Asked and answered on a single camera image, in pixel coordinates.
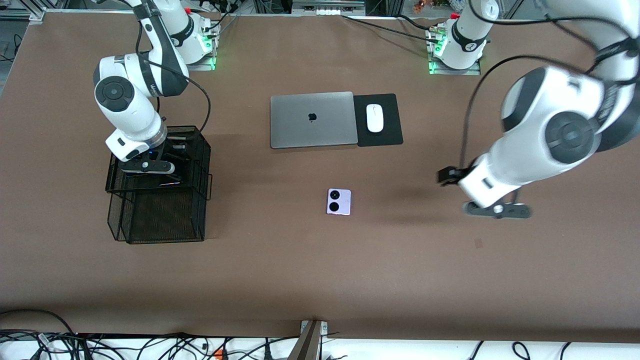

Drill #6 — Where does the long black smartphone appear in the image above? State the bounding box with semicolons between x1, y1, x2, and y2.
159;159;188;187

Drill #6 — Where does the lavender flip phone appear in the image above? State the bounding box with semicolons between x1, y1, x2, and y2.
326;188;352;216

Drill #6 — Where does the black mouse pad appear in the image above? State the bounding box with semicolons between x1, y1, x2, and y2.
353;93;404;148

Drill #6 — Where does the white computer mouse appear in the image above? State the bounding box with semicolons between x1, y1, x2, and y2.
366;103;385;134

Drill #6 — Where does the silver closed laptop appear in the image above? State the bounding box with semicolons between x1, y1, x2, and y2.
270;91;359;150

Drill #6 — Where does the grey power strip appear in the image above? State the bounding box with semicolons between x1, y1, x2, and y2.
291;0;367;17

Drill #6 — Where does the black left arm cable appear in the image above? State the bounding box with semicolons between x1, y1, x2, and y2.
462;0;640;171

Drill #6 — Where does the black wire mesh tray rack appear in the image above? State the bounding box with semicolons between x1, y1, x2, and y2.
104;125;213;245

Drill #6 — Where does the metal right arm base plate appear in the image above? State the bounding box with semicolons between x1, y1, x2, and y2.
164;52;217;71

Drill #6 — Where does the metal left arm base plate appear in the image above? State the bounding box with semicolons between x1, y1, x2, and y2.
428;59;482;76

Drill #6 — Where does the short black table cable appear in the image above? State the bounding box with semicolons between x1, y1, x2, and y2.
396;14;436;32

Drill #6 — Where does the long black table cable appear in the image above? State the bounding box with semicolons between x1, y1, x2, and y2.
341;14;442;45

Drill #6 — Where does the aluminium frame profile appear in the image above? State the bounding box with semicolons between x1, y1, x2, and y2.
0;0;68;23

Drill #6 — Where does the tangled black floor cable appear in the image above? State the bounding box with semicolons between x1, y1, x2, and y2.
0;330;301;360

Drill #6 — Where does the thick black looped cable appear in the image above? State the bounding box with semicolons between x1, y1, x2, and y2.
0;309;76;335

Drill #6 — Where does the metal camera stand bracket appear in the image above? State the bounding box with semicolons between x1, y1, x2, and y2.
287;320;329;360

